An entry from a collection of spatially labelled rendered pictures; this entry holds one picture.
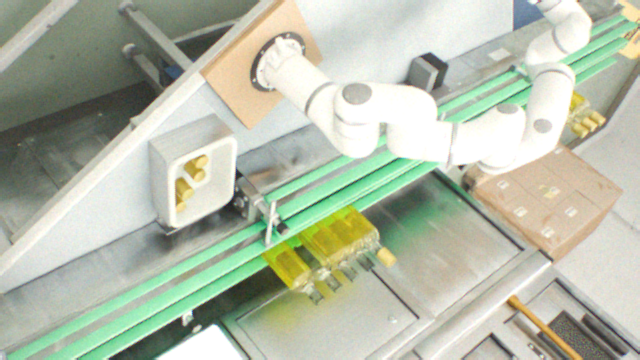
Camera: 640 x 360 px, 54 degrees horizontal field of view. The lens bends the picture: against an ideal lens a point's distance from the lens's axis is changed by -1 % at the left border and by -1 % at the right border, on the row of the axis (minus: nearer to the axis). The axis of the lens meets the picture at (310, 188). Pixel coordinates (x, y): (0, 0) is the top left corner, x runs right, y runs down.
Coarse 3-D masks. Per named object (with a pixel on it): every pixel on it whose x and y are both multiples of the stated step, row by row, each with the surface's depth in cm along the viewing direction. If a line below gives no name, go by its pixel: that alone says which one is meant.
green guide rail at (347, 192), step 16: (608, 48) 240; (576, 64) 229; (512, 96) 211; (528, 96) 212; (480, 112) 202; (400, 160) 182; (416, 160) 183; (368, 176) 175; (384, 176) 176; (336, 192) 170; (352, 192) 171; (304, 208) 165; (320, 208) 165; (272, 224) 160; (288, 224) 160; (304, 224) 162
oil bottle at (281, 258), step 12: (264, 252) 160; (276, 252) 158; (288, 252) 159; (276, 264) 158; (288, 264) 156; (300, 264) 157; (288, 276) 155; (300, 276) 154; (312, 276) 156; (300, 288) 154
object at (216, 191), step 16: (224, 144) 144; (176, 160) 132; (224, 160) 147; (176, 176) 147; (208, 176) 155; (224, 176) 151; (208, 192) 155; (224, 192) 154; (192, 208) 151; (208, 208) 152; (176, 224) 146
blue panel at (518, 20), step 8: (512, 0) 239; (520, 0) 240; (512, 8) 235; (520, 8) 236; (528, 8) 237; (536, 8) 238; (512, 16) 232; (520, 16) 232; (528, 16) 233; (536, 16) 234; (512, 24) 228; (520, 24) 228; (528, 24) 229; (200, 56) 189; (168, 72) 182; (176, 72) 183
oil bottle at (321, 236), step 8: (320, 224) 166; (312, 232) 164; (320, 232) 164; (328, 232) 165; (312, 240) 163; (320, 240) 162; (328, 240) 163; (336, 240) 163; (320, 248) 161; (328, 248) 161; (336, 248) 161; (344, 248) 162; (328, 256) 160; (336, 256) 160; (344, 256) 161; (336, 264) 160
